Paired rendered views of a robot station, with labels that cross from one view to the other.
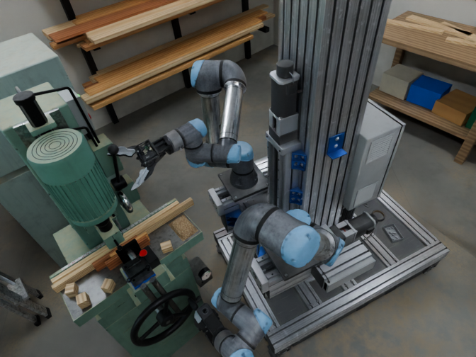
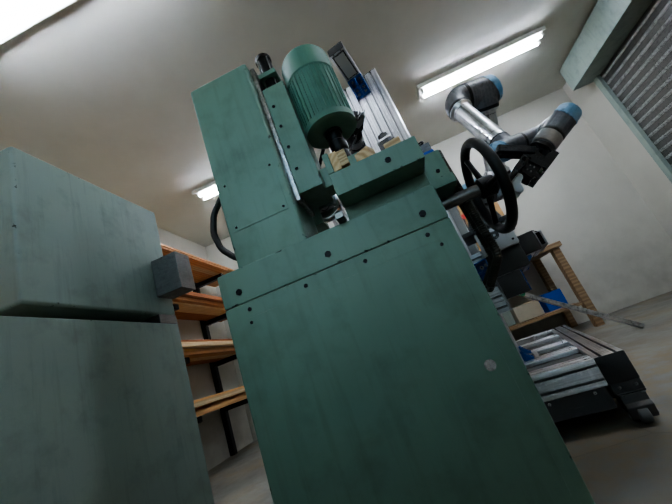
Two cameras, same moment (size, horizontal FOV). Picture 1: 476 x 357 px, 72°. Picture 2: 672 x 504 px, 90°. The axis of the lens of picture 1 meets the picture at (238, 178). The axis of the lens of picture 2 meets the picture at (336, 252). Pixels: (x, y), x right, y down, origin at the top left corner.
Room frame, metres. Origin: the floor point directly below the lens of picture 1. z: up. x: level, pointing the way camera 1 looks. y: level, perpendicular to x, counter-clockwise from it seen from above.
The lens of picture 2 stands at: (0.26, 1.33, 0.50)
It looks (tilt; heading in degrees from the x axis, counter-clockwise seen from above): 17 degrees up; 313
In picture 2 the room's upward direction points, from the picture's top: 21 degrees counter-clockwise
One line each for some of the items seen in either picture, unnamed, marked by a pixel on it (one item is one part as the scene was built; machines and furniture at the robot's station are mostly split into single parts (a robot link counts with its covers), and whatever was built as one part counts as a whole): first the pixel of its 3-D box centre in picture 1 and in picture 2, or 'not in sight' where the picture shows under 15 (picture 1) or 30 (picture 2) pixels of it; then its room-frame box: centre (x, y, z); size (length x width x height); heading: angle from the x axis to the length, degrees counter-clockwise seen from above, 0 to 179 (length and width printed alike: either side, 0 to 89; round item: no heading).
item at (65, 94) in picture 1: (76, 111); not in sight; (1.16, 0.62, 1.40); 0.10 x 0.06 x 0.16; 35
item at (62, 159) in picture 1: (76, 179); (317, 97); (0.82, 0.55, 1.35); 0.18 x 0.18 x 0.31
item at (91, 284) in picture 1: (139, 266); (402, 205); (0.74, 0.46, 0.87); 0.61 x 0.30 x 0.06; 125
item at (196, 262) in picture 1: (199, 271); not in sight; (0.85, 0.25, 0.58); 0.12 x 0.08 x 0.08; 35
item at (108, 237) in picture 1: (108, 230); (344, 177); (0.83, 0.56, 1.03); 0.14 x 0.07 x 0.09; 35
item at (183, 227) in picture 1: (182, 225); not in sight; (0.90, 0.27, 0.91); 0.12 x 0.09 x 0.03; 35
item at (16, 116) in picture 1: (70, 175); (258, 177); (1.05, 0.72, 1.16); 0.22 x 0.22 x 0.72; 35
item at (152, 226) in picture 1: (129, 241); (365, 208); (0.85, 0.50, 0.92); 0.67 x 0.02 x 0.04; 125
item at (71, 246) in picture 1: (119, 249); (344, 266); (0.92, 0.62, 0.76); 0.57 x 0.45 x 0.09; 35
